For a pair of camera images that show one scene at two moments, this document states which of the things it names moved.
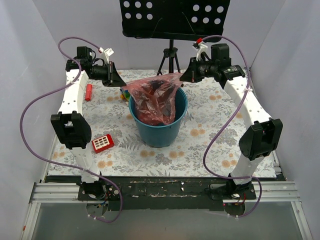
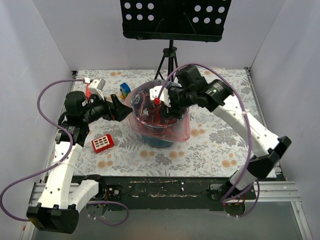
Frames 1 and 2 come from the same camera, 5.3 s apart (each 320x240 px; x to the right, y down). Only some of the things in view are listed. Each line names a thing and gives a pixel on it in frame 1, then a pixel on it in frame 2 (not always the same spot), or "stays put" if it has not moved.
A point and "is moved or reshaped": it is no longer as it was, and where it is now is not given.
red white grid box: (102, 143) stays put
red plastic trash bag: (154, 97) is moved or reshaped
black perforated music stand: (196, 20) stays put
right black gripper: (195, 70) -> (170, 99)
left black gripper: (110, 73) -> (113, 107)
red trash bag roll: (88, 92) stays put
